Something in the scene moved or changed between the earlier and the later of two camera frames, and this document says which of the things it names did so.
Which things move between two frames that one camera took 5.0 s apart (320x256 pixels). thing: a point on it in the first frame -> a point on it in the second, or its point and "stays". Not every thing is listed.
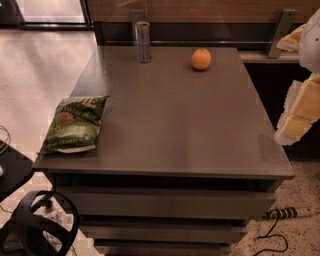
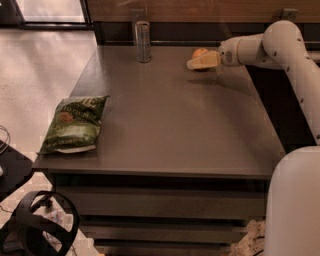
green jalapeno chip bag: (76, 125) stays
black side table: (15, 167) stays
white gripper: (311, 45) -> (227, 53)
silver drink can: (143, 41) stays
